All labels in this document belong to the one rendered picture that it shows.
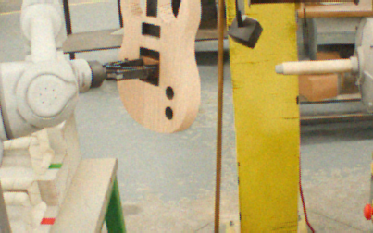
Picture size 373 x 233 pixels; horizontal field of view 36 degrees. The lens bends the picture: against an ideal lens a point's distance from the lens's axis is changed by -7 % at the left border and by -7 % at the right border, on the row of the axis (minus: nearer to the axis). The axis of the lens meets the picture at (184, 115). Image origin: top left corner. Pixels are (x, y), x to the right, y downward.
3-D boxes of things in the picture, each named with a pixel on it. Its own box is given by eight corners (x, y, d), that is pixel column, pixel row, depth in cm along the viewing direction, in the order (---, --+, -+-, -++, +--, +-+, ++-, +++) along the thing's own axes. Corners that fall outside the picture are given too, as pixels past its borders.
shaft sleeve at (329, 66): (350, 57, 149) (351, 69, 149) (348, 62, 152) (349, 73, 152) (282, 60, 151) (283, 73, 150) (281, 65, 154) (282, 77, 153)
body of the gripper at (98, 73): (78, 85, 165) (106, 80, 171) (93, 91, 159) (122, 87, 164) (78, 58, 163) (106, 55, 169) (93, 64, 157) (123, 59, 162)
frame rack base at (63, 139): (82, 157, 189) (73, 106, 182) (73, 181, 175) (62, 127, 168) (5, 160, 191) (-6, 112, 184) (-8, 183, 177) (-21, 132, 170)
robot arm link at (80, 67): (74, 98, 156) (94, 95, 159) (74, 64, 153) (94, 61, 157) (59, 91, 162) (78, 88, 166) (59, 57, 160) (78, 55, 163)
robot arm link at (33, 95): (70, 49, 108) (0, 63, 105) (76, 47, 91) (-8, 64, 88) (81, 120, 110) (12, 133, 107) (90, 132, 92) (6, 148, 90)
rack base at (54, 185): (72, 180, 175) (67, 152, 172) (61, 209, 160) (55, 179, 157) (-9, 182, 177) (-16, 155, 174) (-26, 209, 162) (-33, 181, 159)
